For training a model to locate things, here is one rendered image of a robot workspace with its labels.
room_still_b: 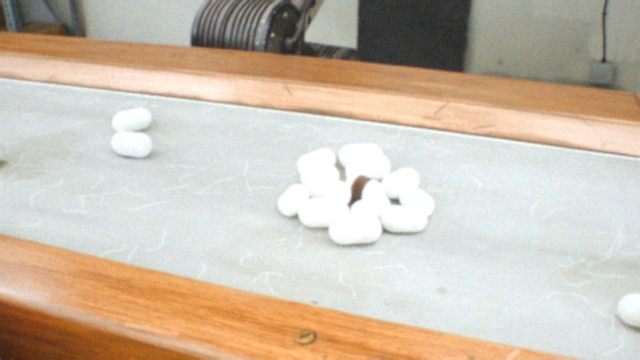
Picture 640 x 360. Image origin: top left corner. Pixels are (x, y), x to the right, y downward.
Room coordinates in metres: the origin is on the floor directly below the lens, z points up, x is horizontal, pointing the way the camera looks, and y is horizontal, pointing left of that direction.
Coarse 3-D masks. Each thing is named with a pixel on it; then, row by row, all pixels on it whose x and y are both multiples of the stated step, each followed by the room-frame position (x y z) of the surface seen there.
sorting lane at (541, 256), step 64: (0, 128) 0.55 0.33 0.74; (64, 128) 0.55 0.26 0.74; (192, 128) 0.54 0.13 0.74; (256, 128) 0.54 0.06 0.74; (320, 128) 0.54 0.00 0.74; (384, 128) 0.54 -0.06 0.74; (0, 192) 0.42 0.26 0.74; (64, 192) 0.42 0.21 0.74; (128, 192) 0.42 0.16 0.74; (192, 192) 0.42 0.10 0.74; (256, 192) 0.42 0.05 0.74; (448, 192) 0.42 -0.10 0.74; (512, 192) 0.42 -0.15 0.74; (576, 192) 0.42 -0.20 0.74; (128, 256) 0.33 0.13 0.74; (192, 256) 0.33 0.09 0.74; (256, 256) 0.33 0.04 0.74; (320, 256) 0.33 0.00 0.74; (384, 256) 0.33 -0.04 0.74; (448, 256) 0.33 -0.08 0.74; (512, 256) 0.33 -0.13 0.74; (576, 256) 0.33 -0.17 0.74; (448, 320) 0.27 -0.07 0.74; (512, 320) 0.27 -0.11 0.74; (576, 320) 0.27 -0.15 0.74
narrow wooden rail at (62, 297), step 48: (0, 240) 0.31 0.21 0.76; (0, 288) 0.26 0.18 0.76; (48, 288) 0.27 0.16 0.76; (96, 288) 0.27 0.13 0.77; (144, 288) 0.27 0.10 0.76; (192, 288) 0.27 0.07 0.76; (0, 336) 0.26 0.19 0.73; (48, 336) 0.25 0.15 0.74; (96, 336) 0.24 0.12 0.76; (144, 336) 0.23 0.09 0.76; (192, 336) 0.23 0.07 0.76; (240, 336) 0.23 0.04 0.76; (288, 336) 0.23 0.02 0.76; (336, 336) 0.23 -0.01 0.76; (384, 336) 0.23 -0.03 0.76; (432, 336) 0.23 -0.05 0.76
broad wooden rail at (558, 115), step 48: (0, 48) 0.75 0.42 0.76; (48, 48) 0.75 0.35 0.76; (96, 48) 0.74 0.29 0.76; (144, 48) 0.74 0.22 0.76; (192, 48) 0.73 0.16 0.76; (192, 96) 0.62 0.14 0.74; (240, 96) 0.61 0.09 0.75; (288, 96) 0.60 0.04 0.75; (336, 96) 0.59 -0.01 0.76; (384, 96) 0.57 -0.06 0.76; (432, 96) 0.57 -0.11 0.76; (480, 96) 0.57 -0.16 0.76; (528, 96) 0.57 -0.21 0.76; (576, 96) 0.57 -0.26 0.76; (624, 96) 0.57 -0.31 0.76; (576, 144) 0.50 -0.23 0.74; (624, 144) 0.49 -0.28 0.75
